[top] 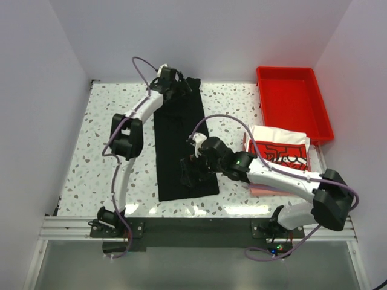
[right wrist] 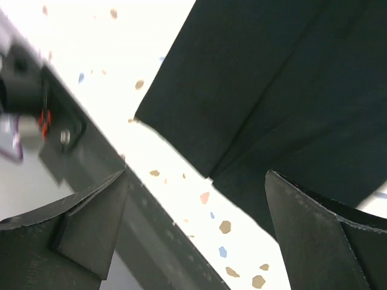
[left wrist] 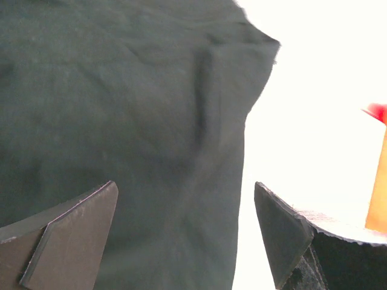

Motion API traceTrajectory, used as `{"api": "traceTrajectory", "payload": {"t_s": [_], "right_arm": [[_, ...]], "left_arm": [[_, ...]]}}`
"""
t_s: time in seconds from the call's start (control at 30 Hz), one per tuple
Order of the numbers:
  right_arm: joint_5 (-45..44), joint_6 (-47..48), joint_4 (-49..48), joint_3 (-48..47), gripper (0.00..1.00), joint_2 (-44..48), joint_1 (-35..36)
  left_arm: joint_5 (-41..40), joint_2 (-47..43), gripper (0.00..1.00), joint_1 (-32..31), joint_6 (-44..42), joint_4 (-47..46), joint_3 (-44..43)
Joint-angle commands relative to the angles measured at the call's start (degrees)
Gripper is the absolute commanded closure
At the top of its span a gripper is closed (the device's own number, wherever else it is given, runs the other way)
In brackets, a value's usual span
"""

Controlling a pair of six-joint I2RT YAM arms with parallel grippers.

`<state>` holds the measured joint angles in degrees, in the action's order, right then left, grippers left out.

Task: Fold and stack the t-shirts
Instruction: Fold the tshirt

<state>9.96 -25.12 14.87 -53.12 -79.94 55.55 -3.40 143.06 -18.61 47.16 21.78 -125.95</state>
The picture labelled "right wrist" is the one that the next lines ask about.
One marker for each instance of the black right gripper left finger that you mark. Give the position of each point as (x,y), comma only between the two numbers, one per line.
(67,244)

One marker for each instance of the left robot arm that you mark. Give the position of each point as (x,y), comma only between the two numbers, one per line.
(21,84)

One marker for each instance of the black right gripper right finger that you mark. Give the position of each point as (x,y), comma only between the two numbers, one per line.
(325,244)

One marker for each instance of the black t-shirt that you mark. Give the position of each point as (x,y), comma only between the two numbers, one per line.
(298,87)

